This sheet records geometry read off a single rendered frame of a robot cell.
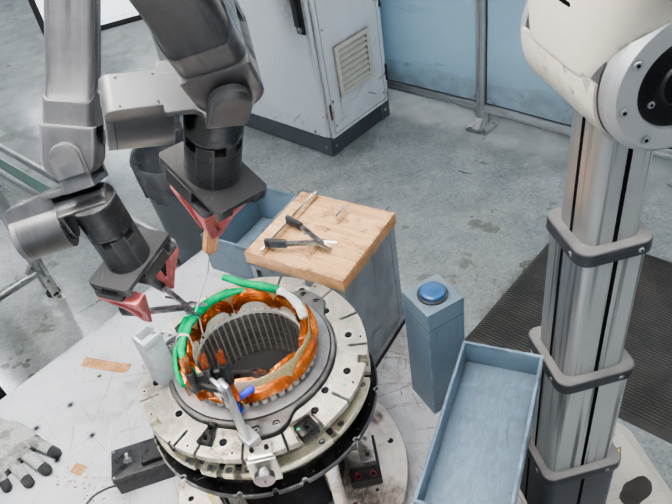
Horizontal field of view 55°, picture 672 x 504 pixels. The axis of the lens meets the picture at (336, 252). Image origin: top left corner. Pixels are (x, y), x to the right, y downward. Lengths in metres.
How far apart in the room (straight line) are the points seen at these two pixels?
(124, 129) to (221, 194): 0.12
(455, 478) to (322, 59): 2.49
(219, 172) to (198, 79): 0.15
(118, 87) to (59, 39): 0.22
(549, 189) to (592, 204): 2.15
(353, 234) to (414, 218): 1.75
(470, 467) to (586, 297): 0.29
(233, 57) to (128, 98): 0.11
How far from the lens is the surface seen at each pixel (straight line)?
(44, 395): 1.47
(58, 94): 0.79
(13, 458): 1.38
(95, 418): 1.37
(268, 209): 1.31
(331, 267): 1.05
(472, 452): 0.87
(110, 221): 0.80
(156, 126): 0.59
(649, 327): 2.44
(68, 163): 0.77
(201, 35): 0.49
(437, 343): 1.06
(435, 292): 1.02
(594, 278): 0.93
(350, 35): 3.24
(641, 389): 2.26
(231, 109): 0.54
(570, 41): 0.73
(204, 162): 0.63
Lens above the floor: 1.76
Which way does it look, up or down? 40 degrees down
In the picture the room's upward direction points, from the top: 11 degrees counter-clockwise
